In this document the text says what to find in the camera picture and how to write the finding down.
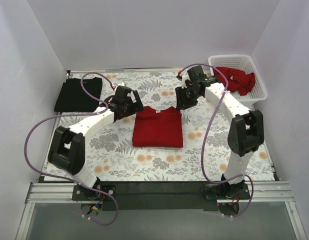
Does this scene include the red t-shirt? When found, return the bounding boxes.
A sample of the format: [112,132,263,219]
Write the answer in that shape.
[132,106,184,148]

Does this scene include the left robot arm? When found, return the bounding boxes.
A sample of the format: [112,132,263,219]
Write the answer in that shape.
[47,85,144,200]

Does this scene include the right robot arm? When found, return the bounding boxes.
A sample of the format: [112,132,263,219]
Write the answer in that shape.
[175,63,264,199]

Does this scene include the red t-shirts in basket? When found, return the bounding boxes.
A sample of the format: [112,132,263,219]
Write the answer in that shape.
[216,67,256,96]

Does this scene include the folded black t-shirt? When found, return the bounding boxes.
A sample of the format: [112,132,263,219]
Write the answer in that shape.
[54,77,103,113]

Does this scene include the white plastic laundry basket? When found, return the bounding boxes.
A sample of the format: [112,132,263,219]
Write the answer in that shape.
[208,54,268,107]

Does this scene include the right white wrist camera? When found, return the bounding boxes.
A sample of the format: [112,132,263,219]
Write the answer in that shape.
[176,70,192,88]

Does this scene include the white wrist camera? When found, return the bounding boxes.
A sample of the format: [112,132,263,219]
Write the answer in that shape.
[111,82,125,92]
[176,70,192,88]

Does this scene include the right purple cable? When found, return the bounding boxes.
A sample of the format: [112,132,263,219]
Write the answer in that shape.
[178,63,253,219]

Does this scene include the purple cable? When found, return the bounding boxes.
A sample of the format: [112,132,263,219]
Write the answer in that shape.
[23,72,120,226]
[178,63,253,219]

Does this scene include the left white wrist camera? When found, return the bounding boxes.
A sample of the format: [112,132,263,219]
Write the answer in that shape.
[111,82,125,92]

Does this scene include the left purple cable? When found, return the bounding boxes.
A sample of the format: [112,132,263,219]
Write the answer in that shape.
[23,72,120,226]

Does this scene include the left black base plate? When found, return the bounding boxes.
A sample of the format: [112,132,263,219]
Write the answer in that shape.
[71,184,117,201]

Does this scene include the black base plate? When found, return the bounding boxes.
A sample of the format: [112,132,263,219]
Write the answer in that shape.
[199,184,251,200]
[71,184,117,201]

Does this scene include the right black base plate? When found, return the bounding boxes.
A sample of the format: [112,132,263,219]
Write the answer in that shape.
[199,184,251,200]

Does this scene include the aluminium frame rail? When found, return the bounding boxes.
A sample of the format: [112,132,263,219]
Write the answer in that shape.
[16,181,307,240]

